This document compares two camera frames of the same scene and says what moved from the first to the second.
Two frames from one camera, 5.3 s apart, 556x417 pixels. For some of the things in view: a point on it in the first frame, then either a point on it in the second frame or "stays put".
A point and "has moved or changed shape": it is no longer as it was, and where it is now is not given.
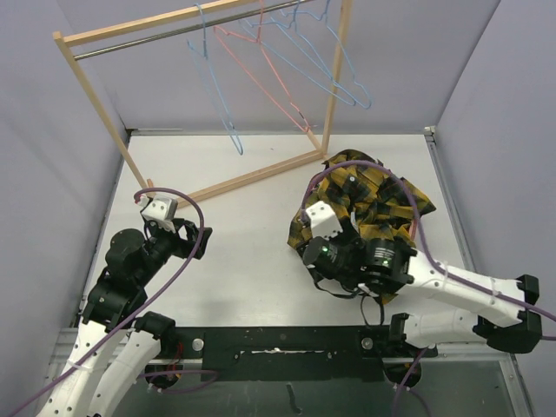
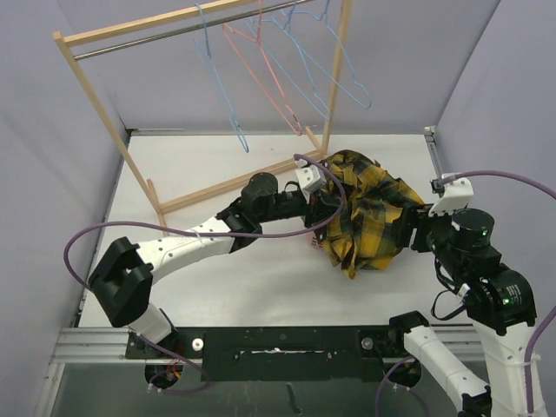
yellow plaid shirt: [371, 201] has moved or changed shape
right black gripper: [347, 234] → [416, 214]
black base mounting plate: [293, 354] stays put
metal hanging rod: [181, 31] stays put
